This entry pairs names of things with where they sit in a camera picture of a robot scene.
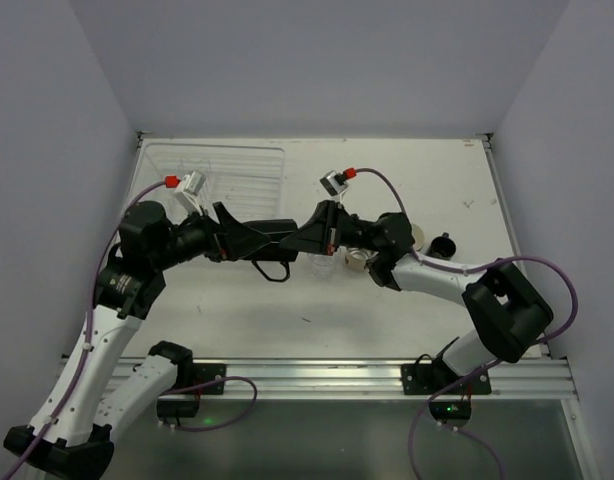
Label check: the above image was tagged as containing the cream brown-banded cup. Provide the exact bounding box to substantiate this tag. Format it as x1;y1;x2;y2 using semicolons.
344;248;376;272

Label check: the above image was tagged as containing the clear glass cup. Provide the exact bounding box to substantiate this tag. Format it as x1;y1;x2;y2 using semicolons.
308;254;338;280

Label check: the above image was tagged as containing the black mug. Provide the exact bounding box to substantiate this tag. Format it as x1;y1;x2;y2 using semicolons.
244;219;298;283

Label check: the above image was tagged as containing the teal mug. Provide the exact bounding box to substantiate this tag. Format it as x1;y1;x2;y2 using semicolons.
411;223;425;252

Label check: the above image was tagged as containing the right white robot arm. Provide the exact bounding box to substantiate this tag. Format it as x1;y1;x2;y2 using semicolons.
280;200;554;392

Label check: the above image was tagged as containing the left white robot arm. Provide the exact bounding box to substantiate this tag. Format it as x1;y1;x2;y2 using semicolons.
4;201;297;479

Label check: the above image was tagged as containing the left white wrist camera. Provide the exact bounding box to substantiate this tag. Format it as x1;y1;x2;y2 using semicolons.
173;171;207;214

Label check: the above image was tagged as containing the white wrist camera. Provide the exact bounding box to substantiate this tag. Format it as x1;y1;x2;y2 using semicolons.
320;171;349;202
173;171;207;214

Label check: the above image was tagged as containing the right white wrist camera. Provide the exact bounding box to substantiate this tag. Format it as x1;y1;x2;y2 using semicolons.
320;171;349;202

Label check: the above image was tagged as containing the white wire dish rack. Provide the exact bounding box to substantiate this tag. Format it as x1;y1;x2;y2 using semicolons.
128;139;285;222

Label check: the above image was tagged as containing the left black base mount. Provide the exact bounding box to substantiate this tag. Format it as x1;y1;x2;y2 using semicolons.
156;363;227;426

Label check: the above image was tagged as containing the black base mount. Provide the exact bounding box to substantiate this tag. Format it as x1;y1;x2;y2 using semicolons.
156;363;227;426
400;354;493;428

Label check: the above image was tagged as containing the aluminium mounting rail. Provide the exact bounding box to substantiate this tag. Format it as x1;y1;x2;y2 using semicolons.
51;355;581;401

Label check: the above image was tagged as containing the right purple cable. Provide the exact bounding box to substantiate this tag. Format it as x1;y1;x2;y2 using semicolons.
341;167;581;480

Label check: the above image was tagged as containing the purple cable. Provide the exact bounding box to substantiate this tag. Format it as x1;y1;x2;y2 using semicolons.
0;174;261;480
341;167;581;480

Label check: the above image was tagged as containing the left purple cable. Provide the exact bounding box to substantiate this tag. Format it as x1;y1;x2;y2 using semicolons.
0;174;261;480

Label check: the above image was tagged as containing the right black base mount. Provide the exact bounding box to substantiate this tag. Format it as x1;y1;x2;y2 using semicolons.
400;354;493;428

